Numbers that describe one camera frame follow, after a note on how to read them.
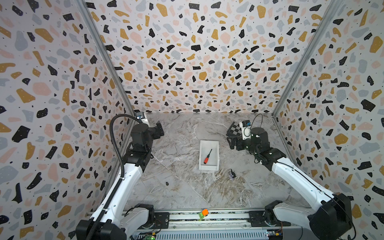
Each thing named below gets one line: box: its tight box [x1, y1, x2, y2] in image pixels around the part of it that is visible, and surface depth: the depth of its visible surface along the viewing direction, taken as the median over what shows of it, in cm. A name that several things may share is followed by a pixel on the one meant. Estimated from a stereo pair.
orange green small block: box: [198, 208, 209, 220], surface depth 76 cm
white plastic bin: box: [198, 140, 220, 171], surface depth 97 cm
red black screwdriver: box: [203, 148, 213, 164], surface depth 97 cm
